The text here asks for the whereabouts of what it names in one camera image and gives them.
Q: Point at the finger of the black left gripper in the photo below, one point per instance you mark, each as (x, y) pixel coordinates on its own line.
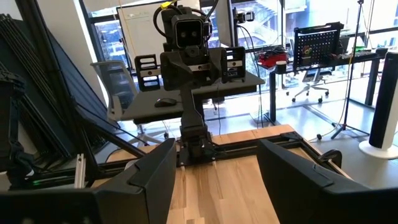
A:
(174, 73)
(219, 65)

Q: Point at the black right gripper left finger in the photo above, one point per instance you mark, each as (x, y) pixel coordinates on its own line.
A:
(124, 205)

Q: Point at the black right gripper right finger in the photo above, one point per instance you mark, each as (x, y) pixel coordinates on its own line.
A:
(311, 202)

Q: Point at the black computer mouse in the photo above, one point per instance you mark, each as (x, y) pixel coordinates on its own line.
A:
(165, 102)

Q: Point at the grey side desk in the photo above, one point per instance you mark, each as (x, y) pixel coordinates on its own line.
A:
(149, 109)

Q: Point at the white whiteboard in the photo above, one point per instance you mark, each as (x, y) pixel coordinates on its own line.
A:
(140, 31)

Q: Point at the red bag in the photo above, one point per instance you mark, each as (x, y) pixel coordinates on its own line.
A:
(273, 58)

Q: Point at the black mounted webcam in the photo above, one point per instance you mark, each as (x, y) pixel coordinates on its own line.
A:
(244, 15)

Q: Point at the large window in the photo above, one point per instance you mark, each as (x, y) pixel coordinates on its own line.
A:
(264, 28)

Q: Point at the white mesh office chair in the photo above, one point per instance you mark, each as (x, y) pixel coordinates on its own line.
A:
(116, 87)

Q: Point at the black workbench desk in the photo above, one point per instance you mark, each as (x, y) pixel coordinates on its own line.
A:
(273, 93)

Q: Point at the yellow tag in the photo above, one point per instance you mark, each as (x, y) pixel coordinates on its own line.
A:
(166, 4)

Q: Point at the black office chair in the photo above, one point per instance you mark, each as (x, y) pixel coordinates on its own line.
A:
(311, 84)

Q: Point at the black pegboard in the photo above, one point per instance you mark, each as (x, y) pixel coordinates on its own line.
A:
(317, 43)

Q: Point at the black pole white round base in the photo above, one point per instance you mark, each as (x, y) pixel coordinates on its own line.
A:
(385, 102)

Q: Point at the black tripod stand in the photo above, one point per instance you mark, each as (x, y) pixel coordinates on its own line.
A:
(351, 77)

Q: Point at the black folded panel stack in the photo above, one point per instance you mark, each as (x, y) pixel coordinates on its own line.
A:
(37, 77)

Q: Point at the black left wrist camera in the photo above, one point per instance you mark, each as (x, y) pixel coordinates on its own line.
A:
(188, 31)

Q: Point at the silver aluminium bracket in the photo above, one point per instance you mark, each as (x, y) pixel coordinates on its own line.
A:
(80, 171)

